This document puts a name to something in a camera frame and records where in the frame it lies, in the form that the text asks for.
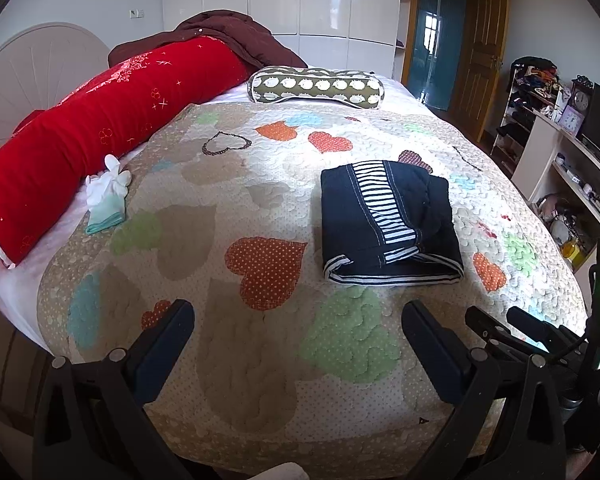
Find white bed headboard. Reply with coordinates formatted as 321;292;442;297
0;22;112;171

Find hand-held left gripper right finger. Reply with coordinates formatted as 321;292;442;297
401;300;567;480

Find white gloves with teal cuffs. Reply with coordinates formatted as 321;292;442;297
85;154;132;235

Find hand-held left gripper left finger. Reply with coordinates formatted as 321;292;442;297
31;299;196;480

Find white shoe rack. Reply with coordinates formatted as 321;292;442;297
495;56;573;176

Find maroon blanket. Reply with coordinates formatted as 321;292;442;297
107;10;308;73

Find navy pants with striped trim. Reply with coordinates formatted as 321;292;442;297
320;159;466;286

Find blue glass door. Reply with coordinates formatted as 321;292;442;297
405;0;468;111

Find glossy white wardrobe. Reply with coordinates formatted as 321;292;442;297
162;0;413;81

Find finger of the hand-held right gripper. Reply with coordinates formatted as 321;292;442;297
465;304;532;357
506;305;589;355

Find wooden door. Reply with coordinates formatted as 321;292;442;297
450;0;511;143

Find black mantel clock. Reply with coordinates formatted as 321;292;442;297
571;75;594;111

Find olive sheep-print pillow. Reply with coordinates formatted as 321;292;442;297
248;66;385;110

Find red bolster pillow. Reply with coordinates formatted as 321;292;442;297
0;37;253;268

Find white shelf desk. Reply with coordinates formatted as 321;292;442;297
510;112;600;306

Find heart-print quilt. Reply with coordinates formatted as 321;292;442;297
36;102;593;466

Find yellow bottle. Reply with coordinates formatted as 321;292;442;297
562;239;586;267

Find purple alarm clock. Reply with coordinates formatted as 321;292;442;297
559;106;584;136

